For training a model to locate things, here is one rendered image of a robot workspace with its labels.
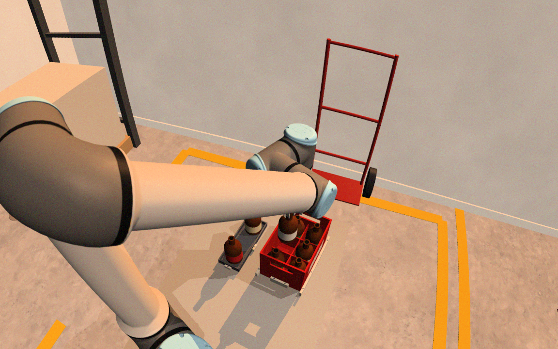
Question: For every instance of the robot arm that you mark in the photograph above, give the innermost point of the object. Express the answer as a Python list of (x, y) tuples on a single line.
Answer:
[(83, 197)]

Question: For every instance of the brown bottle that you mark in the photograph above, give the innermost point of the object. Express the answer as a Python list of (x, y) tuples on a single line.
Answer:
[(253, 226), (301, 227), (233, 250), (277, 255), (287, 228), (314, 234), (298, 263), (304, 250)]

